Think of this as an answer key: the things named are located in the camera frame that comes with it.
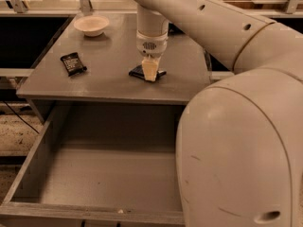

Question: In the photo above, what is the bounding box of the open grey top drawer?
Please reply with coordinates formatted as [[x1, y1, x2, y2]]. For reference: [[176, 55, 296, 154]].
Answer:
[[1, 102, 185, 227]]

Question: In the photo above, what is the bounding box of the white gripper with vent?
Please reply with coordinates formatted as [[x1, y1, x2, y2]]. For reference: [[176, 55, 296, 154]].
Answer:
[[136, 31, 168, 81]]

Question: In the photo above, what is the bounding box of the white bowl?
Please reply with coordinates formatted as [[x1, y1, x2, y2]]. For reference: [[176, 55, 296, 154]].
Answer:
[[74, 15, 110, 37]]

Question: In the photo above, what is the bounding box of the blue rxbar blueberry wrapper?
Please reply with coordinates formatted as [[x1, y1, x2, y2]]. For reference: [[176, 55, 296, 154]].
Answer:
[[129, 64, 167, 81]]

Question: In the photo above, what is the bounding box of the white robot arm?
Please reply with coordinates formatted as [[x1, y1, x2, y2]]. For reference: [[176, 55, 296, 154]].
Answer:
[[134, 0, 303, 227]]

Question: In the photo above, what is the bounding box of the black cable on floor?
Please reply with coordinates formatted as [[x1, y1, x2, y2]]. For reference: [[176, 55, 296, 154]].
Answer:
[[0, 99, 41, 135]]

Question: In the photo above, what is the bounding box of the grey cabinet with flat top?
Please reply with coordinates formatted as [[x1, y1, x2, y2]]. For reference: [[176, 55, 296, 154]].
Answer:
[[16, 12, 212, 134]]

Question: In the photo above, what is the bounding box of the black snack bar wrapper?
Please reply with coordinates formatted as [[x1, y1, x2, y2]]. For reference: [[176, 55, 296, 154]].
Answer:
[[61, 52, 87, 77]]

